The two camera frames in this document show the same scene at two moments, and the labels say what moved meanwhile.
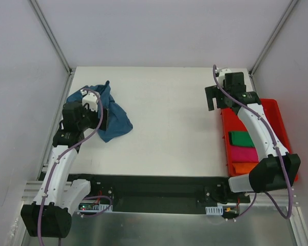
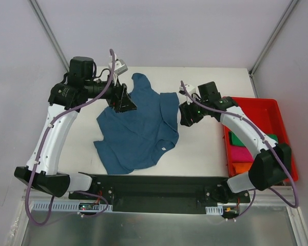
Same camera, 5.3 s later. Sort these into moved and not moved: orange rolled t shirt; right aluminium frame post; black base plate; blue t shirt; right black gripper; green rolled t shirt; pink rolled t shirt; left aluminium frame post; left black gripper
Moved: blue t shirt; right black gripper; left black gripper
Not moved: left aluminium frame post; pink rolled t shirt; right aluminium frame post; green rolled t shirt; black base plate; orange rolled t shirt
